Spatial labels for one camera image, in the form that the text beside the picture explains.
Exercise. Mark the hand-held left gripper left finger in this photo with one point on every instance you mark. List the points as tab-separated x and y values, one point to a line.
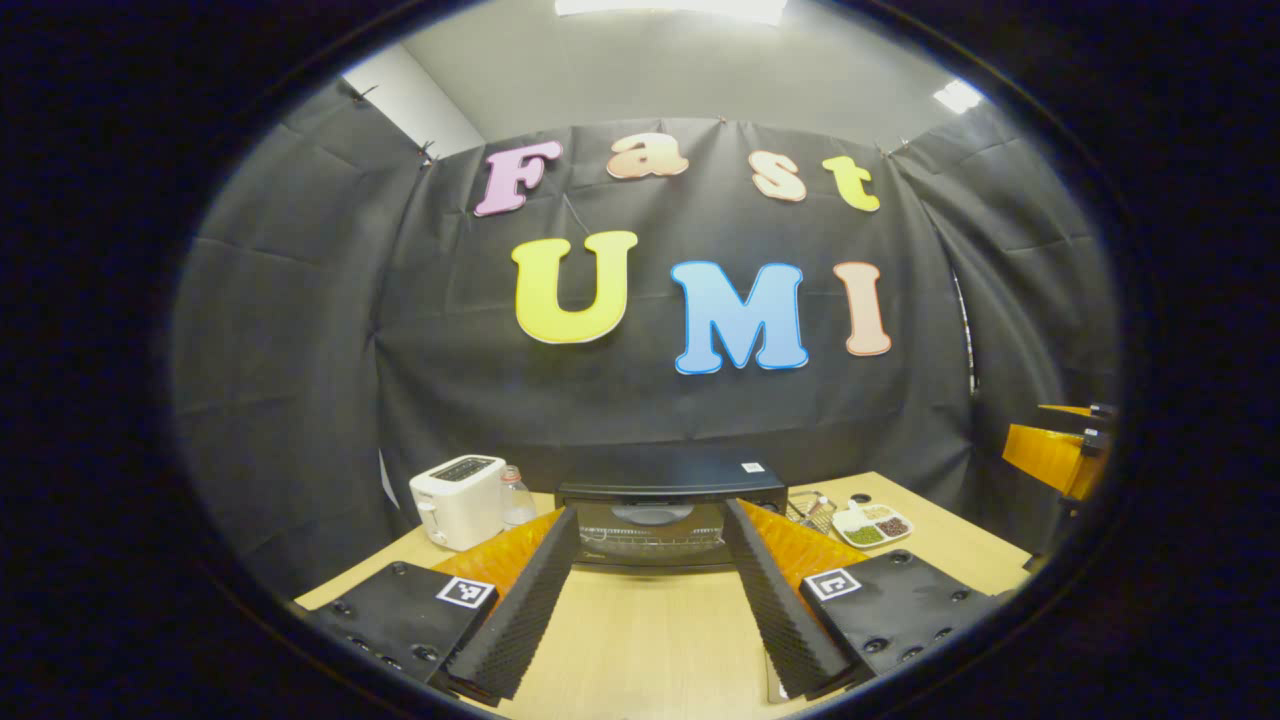
525	610

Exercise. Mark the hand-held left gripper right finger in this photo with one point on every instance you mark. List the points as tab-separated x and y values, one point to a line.
775	610

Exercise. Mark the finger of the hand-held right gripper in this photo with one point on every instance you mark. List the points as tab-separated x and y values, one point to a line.
1065	409
1050	455

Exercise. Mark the black electric oven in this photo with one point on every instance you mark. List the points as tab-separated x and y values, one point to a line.
660	490

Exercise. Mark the clear bottle with red label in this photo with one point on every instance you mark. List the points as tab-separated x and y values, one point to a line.
516	505

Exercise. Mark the white divided plate of beans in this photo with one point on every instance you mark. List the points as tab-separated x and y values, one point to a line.
872	527

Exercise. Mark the white toaster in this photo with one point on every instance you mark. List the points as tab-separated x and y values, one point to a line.
455	500

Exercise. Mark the ceiling light panel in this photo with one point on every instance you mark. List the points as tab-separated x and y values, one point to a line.
670	8
958	96

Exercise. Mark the black backdrop cloth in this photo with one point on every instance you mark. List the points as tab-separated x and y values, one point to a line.
300	350

